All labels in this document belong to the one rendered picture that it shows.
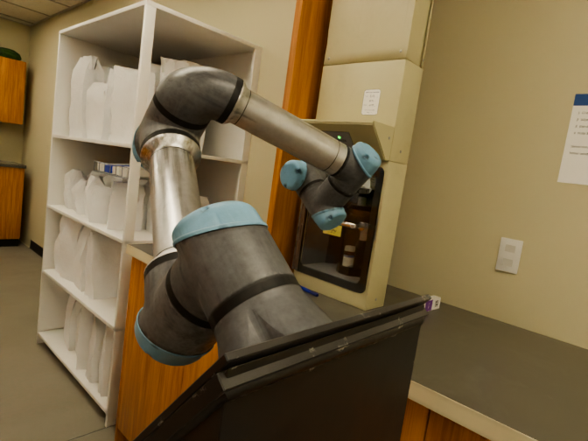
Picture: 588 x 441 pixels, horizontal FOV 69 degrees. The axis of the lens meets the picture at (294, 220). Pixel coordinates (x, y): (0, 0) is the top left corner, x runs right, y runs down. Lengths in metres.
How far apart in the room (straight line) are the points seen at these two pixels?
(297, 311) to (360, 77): 1.08
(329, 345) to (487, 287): 1.33
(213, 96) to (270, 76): 1.58
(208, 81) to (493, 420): 0.81
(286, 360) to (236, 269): 0.19
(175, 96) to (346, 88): 0.75
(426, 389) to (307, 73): 1.08
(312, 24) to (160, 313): 1.23
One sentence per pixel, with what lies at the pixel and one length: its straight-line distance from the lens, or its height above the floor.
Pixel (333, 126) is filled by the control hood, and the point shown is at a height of 1.49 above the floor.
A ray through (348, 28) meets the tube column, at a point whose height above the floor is 1.82.
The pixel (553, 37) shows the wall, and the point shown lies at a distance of 1.70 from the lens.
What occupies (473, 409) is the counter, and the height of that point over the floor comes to 0.94.
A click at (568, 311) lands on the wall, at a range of 1.60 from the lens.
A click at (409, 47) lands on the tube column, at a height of 1.75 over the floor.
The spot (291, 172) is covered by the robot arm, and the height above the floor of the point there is 1.34.
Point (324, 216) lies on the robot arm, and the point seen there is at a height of 1.25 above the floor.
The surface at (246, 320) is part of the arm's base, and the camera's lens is 0.46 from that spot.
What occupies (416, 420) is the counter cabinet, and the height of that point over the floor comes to 0.85.
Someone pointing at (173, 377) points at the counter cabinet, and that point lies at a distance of 1.74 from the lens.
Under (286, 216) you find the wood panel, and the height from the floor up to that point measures 1.18.
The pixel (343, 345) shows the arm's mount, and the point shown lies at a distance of 0.36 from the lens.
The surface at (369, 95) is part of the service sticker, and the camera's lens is 1.40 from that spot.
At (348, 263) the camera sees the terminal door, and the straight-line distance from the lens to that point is 1.38.
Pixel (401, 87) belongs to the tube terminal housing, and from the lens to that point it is 1.35.
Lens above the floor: 1.34
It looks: 6 degrees down
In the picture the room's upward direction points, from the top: 8 degrees clockwise
